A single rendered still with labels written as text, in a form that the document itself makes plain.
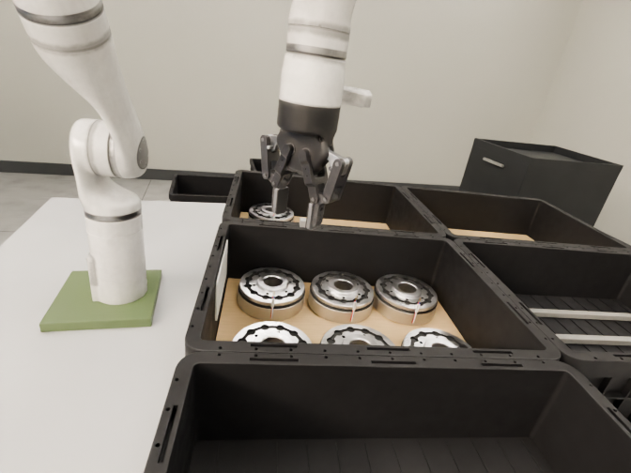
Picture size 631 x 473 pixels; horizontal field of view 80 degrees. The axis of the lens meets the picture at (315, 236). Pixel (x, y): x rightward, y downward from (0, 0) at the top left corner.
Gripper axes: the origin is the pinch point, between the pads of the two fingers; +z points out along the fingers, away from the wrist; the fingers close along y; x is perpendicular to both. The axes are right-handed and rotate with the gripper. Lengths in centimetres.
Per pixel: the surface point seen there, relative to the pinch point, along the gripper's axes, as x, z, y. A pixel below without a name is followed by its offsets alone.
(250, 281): -2.4, 13.3, -5.4
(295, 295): 0.1, 13.2, 1.7
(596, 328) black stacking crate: 37, 16, 40
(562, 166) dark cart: 186, 13, 16
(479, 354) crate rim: -1.1, 6.2, 27.4
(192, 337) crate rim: -20.7, 6.3, 5.9
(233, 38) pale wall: 194, -23, -245
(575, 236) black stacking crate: 64, 10, 31
